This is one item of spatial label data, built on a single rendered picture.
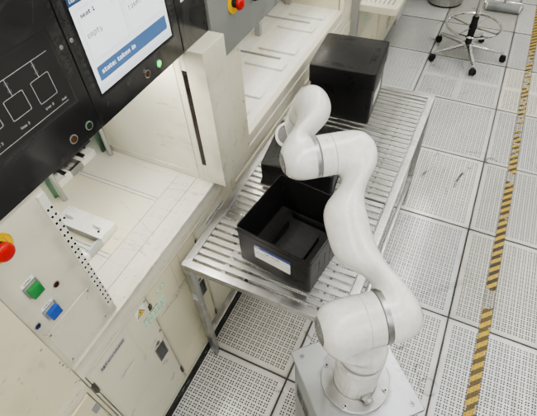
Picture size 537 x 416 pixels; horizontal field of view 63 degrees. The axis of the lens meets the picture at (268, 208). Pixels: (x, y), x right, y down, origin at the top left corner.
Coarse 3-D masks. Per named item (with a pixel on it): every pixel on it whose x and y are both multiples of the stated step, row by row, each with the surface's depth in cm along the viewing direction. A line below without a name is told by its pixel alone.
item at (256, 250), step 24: (264, 192) 150; (288, 192) 160; (312, 192) 152; (264, 216) 157; (288, 216) 164; (312, 216) 161; (240, 240) 145; (264, 240) 136; (288, 240) 156; (312, 240) 156; (264, 264) 147; (288, 264) 138; (312, 264) 133
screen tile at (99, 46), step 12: (96, 0) 89; (84, 12) 87; (96, 12) 90; (108, 12) 93; (120, 12) 96; (84, 24) 88; (96, 24) 91; (120, 24) 97; (84, 36) 89; (108, 36) 95; (120, 36) 98; (96, 48) 93; (108, 48) 96; (96, 60) 94
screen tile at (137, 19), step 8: (128, 0) 97; (152, 0) 104; (160, 0) 107; (136, 8) 100; (144, 8) 102; (152, 8) 105; (160, 8) 107; (128, 16) 98; (136, 16) 101; (144, 16) 103; (152, 16) 106; (136, 24) 102
